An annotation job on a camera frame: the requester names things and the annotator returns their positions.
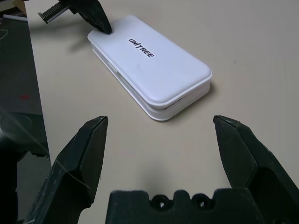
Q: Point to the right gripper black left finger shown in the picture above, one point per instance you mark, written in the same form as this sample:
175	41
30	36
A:
77	163

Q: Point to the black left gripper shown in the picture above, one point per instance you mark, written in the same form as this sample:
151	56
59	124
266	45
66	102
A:
58	11

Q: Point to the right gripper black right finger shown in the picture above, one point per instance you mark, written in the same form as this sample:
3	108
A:
245	158

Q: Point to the white plastic pencil case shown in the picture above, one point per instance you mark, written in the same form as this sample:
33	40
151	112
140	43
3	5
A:
151	70

